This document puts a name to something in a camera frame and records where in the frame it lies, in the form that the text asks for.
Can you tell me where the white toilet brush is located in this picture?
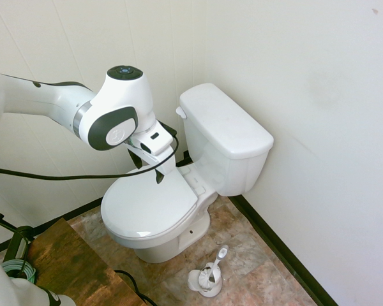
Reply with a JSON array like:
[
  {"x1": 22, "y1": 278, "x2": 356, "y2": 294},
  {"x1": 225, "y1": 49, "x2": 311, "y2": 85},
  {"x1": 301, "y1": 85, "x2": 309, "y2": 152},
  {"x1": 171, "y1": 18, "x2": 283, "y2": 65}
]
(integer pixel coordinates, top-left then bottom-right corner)
[{"x1": 197, "y1": 244, "x2": 229, "y2": 288}]

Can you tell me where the white toilet brush holder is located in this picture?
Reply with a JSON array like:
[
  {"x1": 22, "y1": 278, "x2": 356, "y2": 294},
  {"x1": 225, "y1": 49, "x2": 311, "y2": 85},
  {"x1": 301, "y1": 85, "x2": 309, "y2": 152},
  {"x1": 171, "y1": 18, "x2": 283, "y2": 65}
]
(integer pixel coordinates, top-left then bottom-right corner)
[{"x1": 188, "y1": 261, "x2": 224, "y2": 299}]

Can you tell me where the white toilet tank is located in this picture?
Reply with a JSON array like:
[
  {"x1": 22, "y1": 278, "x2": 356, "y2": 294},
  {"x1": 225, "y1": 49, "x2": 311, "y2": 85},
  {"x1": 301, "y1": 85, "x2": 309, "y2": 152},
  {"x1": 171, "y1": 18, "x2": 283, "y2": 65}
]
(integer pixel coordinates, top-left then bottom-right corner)
[{"x1": 182, "y1": 110, "x2": 271, "y2": 197}]

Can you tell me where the white toilet seat cover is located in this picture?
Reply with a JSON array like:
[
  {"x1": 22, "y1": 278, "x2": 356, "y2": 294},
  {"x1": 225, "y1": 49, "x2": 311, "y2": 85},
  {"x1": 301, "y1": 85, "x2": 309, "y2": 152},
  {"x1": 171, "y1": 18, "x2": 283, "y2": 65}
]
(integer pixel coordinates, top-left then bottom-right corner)
[{"x1": 100, "y1": 164, "x2": 199, "y2": 240}]

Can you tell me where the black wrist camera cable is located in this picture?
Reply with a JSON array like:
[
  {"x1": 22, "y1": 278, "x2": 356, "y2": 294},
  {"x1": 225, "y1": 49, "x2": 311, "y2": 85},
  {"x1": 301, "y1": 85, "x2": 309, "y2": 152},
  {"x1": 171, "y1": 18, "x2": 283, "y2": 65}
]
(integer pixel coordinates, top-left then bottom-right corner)
[{"x1": 0, "y1": 126, "x2": 180, "y2": 182}]

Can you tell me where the black floor cable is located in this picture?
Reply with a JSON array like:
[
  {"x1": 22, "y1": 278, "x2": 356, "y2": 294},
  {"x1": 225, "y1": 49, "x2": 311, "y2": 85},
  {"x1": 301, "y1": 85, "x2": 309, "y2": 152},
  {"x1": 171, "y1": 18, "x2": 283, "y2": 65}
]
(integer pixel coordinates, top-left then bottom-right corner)
[{"x1": 114, "y1": 270, "x2": 160, "y2": 306}]

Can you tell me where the brown wooden table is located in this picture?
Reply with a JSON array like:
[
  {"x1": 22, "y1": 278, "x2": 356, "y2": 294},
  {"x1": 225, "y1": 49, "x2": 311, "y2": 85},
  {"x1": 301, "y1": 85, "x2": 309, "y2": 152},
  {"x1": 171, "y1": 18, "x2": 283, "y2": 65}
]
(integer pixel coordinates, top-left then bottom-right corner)
[{"x1": 25, "y1": 217, "x2": 147, "y2": 306}]

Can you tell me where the white toilet tank lid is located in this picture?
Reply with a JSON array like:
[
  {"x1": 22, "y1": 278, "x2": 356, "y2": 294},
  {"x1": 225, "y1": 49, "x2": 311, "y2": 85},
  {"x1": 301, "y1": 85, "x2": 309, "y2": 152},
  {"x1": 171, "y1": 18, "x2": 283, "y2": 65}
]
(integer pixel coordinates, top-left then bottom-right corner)
[{"x1": 179, "y1": 82, "x2": 274, "y2": 160}]

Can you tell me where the white toilet bowl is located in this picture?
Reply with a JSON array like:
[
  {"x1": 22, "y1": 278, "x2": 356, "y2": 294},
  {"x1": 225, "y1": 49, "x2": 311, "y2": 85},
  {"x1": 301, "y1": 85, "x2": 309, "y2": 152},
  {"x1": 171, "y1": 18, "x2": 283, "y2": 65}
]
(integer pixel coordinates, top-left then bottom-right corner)
[{"x1": 103, "y1": 165, "x2": 218, "y2": 264}]

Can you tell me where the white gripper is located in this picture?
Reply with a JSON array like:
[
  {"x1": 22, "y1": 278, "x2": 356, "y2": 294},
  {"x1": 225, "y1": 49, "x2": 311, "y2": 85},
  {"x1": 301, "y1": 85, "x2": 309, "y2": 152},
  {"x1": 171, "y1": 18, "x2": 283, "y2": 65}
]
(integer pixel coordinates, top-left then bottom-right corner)
[{"x1": 126, "y1": 143, "x2": 177, "y2": 186}]

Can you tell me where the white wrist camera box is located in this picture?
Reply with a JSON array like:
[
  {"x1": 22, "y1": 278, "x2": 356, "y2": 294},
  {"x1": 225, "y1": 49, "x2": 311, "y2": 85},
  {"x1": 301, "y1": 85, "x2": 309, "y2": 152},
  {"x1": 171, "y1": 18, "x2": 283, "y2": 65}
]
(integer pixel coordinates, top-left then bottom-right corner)
[{"x1": 132, "y1": 120, "x2": 175, "y2": 157}]

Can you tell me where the long black baseboard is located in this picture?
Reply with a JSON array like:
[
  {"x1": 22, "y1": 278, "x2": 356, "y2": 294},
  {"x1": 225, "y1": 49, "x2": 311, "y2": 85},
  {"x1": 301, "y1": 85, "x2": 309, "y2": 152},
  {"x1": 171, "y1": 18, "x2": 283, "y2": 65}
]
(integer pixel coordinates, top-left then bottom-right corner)
[{"x1": 228, "y1": 194, "x2": 339, "y2": 306}]

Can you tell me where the green coiled cable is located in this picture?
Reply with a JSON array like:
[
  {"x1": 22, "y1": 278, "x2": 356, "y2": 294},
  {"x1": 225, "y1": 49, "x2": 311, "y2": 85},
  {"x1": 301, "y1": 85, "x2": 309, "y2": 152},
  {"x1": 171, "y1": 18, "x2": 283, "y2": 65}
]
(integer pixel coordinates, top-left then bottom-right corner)
[{"x1": 1, "y1": 259, "x2": 38, "y2": 285}]

